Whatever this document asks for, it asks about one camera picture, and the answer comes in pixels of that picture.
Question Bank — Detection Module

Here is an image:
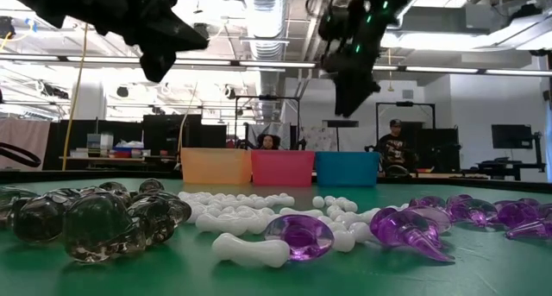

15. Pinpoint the clear plastic storage box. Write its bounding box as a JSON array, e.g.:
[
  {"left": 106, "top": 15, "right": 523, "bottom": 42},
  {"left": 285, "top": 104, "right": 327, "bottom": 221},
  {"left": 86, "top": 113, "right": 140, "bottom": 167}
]
[{"left": 85, "top": 133, "right": 115, "bottom": 158}]

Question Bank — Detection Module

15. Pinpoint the blue plastic bin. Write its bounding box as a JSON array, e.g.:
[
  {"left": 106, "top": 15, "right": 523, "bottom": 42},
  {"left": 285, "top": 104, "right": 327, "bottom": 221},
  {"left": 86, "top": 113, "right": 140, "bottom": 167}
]
[{"left": 315, "top": 151, "right": 380, "bottom": 188}]

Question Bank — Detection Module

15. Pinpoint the pink curtain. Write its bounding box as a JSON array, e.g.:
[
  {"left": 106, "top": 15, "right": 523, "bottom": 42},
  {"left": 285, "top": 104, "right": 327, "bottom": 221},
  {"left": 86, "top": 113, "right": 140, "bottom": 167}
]
[{"left": 0, "top": 117, "right": 52, "bottom": 172}]

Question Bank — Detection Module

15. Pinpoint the ribbed silver air duct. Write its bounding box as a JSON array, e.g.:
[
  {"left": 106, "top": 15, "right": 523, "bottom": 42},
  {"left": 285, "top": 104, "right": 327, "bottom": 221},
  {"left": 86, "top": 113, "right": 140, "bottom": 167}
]
[{"left": 239, "top": 0, "right": 290, "bottom": 62}]

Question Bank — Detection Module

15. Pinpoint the black desk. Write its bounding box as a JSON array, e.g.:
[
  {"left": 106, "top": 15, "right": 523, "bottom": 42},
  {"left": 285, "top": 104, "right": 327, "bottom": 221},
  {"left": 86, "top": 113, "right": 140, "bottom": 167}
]
[{"left": 461, "top": 131, "right": 548, "bottom": 183}]

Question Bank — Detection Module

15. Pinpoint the black frame stand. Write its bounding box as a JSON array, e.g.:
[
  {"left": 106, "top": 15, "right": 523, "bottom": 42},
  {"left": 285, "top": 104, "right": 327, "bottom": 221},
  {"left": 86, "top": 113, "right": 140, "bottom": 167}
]
[
  {"left": 374, "top": 100, "right": 436, "bottom": 159},
  {"left": 234, "top": 94, "right": 302, "bottom": 151}
]

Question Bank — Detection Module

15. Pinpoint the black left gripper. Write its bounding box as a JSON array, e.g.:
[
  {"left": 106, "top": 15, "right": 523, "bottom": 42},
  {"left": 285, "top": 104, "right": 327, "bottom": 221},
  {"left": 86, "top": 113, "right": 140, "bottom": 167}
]
[{"left": 98, "top": 0, "right": 210, "bottom": 84}]

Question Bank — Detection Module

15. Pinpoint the pink plastic bin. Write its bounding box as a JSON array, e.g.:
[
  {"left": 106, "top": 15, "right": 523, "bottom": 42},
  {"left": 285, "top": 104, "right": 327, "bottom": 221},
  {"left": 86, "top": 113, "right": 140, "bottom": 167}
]
[{"left": 250, "top": 149, "right": 316, "bottom": 187}]

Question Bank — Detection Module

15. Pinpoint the black computer monitor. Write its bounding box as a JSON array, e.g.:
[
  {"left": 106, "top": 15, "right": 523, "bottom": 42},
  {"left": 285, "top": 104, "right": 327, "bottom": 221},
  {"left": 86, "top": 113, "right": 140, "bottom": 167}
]
[{"left": 491, "top": 123, "right": 534, "bottom": 149}]

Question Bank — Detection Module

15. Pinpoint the yellow extension cable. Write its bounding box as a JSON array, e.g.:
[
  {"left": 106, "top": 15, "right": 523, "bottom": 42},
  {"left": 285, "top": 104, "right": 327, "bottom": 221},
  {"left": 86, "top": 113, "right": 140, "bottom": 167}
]
[{"left": 61, "top": 22, "right": 90, "bottom": 172}]

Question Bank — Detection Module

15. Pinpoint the person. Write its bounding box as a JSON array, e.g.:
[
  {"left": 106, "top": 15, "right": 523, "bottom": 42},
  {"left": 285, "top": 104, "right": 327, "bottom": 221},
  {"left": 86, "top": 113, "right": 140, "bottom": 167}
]
[
  {"left": 373, "top": 118, "right": 413, "bottom": 176},
  {"left": 257, "top": 134, "right": 281, "bottom": 151}
]

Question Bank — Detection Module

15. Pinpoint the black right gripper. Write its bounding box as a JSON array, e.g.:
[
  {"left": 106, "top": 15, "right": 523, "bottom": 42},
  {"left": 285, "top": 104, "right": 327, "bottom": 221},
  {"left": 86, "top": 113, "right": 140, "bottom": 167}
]
[{"left": 321, "top": 26, "right": 383, "bottom": 118}]

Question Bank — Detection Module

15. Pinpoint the orange plastic bin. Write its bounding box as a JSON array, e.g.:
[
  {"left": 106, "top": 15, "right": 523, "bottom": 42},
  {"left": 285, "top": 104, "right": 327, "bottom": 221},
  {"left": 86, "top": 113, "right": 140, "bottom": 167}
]
[{"left": 180, "top": 148, "right": 254, "bottom": 185}]

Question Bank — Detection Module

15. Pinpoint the black cable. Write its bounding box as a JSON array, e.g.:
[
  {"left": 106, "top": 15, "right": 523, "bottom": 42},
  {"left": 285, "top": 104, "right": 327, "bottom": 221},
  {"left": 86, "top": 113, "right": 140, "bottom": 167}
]
[{"left": 0, "top": 141, "right": 43, "bottom": 167}]

